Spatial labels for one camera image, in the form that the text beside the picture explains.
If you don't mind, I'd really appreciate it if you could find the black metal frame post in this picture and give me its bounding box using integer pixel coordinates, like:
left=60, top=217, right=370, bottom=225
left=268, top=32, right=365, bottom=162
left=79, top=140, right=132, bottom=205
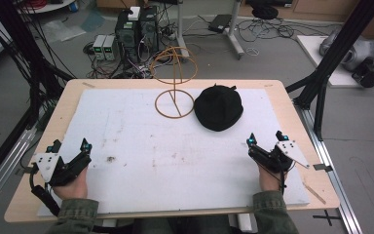
left=0, top=0, right=76, bottom=193
left=284, top=0, right=374, bottom=142

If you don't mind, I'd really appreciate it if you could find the black flat box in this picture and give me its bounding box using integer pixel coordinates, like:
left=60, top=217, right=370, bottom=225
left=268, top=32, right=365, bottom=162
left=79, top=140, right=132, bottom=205
left=207, top=14, right=234, bottom=34

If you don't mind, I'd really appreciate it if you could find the white foam mat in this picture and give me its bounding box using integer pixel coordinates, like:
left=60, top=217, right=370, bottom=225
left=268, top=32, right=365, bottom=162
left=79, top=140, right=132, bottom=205
left=36, top=88, right=312, bottom=217

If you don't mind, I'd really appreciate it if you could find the white floor platform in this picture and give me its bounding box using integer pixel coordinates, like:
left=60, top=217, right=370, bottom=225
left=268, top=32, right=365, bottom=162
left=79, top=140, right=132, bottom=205
left=295, top=34, right=374, bottom=89

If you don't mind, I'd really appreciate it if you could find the grey bench power supply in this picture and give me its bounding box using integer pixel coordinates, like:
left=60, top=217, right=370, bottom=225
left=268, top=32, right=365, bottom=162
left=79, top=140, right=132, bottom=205
left=103, top=35, right=118, bottom=61
left=93, top=34, right=107, bottom=61

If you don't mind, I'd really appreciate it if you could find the tangle of floor cables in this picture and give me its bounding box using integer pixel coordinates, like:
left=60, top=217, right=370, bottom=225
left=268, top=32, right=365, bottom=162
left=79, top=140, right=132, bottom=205
left=237, top=18, right=330, bottom=45

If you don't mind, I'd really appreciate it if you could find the person's right hand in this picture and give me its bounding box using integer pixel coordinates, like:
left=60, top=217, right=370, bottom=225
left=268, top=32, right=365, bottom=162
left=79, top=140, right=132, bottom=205
left=257, top=163, right=288, bottom=193

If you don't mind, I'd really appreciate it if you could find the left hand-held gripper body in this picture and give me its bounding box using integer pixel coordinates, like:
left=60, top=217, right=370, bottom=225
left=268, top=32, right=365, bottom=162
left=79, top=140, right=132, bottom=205
left=32, top=151, right=93, bottom=187

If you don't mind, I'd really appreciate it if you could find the white metal desk frame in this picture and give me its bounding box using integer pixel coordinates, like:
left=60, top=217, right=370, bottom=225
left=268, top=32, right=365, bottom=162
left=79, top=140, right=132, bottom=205
left=174, top=0, right=245, bottom=60

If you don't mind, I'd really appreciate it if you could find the person's left hand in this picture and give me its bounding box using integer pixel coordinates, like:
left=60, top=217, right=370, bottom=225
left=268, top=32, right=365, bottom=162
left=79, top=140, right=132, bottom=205
left=53, top=167, right=89, bottom=201

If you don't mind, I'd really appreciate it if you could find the black knit hat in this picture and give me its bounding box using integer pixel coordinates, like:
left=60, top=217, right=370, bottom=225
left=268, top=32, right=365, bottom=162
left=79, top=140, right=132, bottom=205
left=193, top=83, right=244, bottom=133

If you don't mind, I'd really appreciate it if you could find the white box on tower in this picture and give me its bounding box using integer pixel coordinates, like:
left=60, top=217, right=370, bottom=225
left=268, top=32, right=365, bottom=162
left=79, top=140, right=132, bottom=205
left=127, top=6, right=141, bottom=21

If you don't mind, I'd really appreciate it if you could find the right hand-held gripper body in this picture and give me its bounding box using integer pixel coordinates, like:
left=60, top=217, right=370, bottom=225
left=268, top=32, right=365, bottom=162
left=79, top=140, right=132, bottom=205
left=247, top=139, right=311, bottom=175

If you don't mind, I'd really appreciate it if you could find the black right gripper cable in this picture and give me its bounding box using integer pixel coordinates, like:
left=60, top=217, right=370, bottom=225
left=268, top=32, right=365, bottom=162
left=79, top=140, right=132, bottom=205
left=258, top=161, right=289, bottom=196

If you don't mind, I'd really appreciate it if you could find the gold wire hat stand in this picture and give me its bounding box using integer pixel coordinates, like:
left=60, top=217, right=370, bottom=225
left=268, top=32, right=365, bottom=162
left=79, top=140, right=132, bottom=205
left=149, top=46, right=199, bottom=120

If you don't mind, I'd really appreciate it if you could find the black computer tower green label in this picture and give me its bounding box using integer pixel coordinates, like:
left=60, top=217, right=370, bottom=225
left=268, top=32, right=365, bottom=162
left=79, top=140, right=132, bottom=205
left=114, top=9, right=141, bottom=63

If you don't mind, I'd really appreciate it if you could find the black round stool base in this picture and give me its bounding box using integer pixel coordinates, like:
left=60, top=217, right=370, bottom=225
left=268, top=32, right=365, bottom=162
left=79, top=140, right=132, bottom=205
left=250, top=4, right=280, bottom=20

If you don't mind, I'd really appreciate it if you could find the aluminium rail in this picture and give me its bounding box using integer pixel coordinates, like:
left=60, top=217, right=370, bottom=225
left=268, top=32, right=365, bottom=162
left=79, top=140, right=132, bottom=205
left=0, top=125, right=40, bottom=217
left=293, top=98, right=364, bottom=234

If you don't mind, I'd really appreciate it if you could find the grey and black machine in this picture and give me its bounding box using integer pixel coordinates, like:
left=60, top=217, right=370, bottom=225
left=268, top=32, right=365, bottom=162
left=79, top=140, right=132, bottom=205
left=318, top=27, right=374, bottom=89

